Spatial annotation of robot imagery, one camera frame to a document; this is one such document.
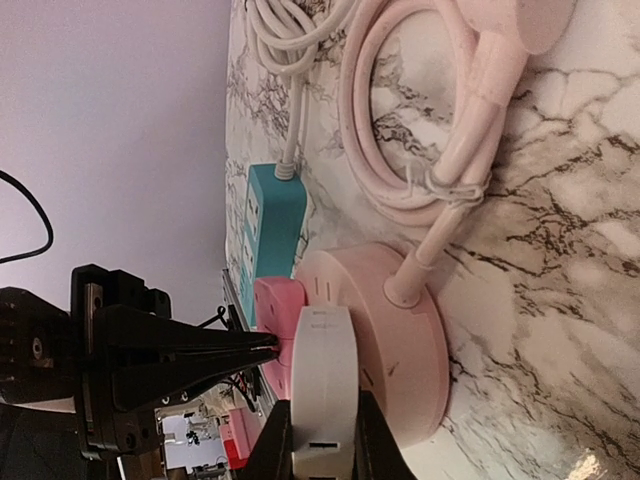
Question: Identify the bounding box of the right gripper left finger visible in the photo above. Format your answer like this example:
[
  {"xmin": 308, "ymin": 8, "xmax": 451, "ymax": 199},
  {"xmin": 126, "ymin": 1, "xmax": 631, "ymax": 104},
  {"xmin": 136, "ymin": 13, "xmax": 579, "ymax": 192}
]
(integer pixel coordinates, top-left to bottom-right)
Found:
[{"xmin": 240, "ymin": 400, "xmax": 293, "ymax": 480}]

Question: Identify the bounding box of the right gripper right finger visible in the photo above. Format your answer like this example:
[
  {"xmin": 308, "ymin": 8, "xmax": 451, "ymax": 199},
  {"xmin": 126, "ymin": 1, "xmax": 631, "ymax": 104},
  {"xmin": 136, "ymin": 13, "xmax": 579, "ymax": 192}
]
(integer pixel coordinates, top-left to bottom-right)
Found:
[{"xmin": 353, "ymin": 390, "xmax": 413, "ymax": 480}]

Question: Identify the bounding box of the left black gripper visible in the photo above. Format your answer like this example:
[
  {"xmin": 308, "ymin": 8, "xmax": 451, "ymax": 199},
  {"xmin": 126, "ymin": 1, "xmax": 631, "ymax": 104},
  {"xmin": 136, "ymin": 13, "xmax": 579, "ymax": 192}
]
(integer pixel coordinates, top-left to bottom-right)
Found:
[{"xmin": 1, "ymin": 264, "xmax": 278, "ymax": 460}]

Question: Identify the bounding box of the round pink socket base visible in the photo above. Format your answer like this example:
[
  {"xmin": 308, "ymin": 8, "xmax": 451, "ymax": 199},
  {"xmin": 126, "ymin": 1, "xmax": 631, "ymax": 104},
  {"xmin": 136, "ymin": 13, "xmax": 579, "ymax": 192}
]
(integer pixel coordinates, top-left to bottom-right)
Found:
[{"xmin": 295, "ymin": 243, "xmax": 450, "ymax": 448}]

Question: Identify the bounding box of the white adapter plug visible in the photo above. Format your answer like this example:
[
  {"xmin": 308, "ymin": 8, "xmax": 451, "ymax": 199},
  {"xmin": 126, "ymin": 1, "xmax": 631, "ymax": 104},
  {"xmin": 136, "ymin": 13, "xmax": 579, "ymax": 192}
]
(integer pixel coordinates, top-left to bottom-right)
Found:
[{"xmin": 290, "ymin": 306, "xmax": 359, "ymax": 479}]

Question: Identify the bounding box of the pink adapter plug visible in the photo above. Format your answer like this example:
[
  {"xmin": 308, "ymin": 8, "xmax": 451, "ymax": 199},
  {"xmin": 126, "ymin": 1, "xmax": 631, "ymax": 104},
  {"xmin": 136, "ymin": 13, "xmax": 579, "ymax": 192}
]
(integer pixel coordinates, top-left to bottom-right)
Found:
[{"xmin": 254, "ymin": 277, "xmax": 307, "ymax": 400}]

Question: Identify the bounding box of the teal power strip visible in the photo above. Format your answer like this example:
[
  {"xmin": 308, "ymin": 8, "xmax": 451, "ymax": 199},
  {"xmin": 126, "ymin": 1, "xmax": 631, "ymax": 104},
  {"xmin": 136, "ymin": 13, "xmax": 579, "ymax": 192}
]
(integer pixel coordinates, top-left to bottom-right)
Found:
[{"xmin": 239, "ymin": 164, "xmax": 307, "ymax": 327}]

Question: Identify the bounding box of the white teal strip cord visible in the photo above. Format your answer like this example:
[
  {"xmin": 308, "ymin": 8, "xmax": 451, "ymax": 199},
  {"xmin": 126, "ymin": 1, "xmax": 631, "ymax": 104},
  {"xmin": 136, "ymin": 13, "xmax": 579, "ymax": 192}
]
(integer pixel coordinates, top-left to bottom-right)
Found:
[{"xmin": 244, "ymin": 0, "xmax": 361, "ymax": 182}]

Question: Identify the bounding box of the pink coiled cord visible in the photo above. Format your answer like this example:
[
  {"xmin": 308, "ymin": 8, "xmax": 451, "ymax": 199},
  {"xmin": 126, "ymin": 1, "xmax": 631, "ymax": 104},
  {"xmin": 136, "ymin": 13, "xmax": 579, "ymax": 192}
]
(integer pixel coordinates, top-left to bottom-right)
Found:
[{"xmin": 337, "ymin": 0, "xmax": 576, "ymax": 306}]

